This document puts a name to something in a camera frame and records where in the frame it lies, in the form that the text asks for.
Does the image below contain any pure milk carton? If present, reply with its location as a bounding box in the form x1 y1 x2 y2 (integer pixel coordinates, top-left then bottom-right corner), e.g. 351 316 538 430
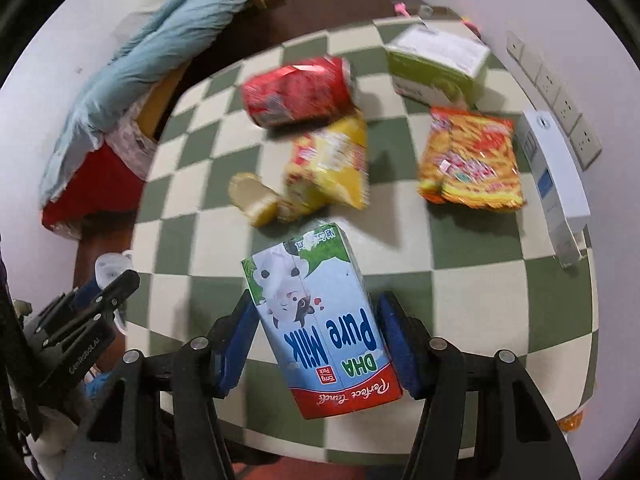
242 223 402 419

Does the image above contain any yellow round cake piece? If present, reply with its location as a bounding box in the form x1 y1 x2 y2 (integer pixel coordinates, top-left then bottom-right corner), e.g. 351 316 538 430
228 172 280 226

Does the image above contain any long white slim box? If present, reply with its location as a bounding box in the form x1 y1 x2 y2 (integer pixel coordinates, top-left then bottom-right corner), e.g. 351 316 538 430
515 110 591 268

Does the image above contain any blue cloth on floor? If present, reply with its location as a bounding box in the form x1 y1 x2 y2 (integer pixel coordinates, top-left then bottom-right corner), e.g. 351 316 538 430
84 372 112 401

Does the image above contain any red bed sheet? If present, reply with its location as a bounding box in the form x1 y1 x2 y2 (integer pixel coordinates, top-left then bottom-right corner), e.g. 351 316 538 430
41 144 144 235

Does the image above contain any pink patterned bed cloth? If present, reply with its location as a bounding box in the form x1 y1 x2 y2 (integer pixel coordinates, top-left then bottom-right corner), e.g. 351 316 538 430
104 119 156 181

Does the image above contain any green white checkered tablecloth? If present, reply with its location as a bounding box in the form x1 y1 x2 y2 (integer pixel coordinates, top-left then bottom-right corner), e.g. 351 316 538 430
127 18 599 418

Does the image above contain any orange red snack bag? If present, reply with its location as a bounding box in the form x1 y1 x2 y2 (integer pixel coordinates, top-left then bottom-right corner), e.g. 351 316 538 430
418 107 525 211

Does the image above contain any yellow snack bag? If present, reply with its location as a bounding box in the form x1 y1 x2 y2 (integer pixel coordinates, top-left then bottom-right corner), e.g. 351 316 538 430
279 113 369 222

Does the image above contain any crushed red soda can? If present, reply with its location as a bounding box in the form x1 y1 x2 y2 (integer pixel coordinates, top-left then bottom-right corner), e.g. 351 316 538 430
240 55 356 128

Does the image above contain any green white tissue box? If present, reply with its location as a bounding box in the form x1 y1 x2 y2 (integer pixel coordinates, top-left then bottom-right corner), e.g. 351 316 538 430
385 24 490 110

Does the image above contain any pink plastic toy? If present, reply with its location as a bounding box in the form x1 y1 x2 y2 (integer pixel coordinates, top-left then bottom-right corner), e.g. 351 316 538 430
393 0 482 38

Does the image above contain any white wall socket strip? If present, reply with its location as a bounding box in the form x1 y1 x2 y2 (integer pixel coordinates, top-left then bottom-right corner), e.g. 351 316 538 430
506 30 602 170

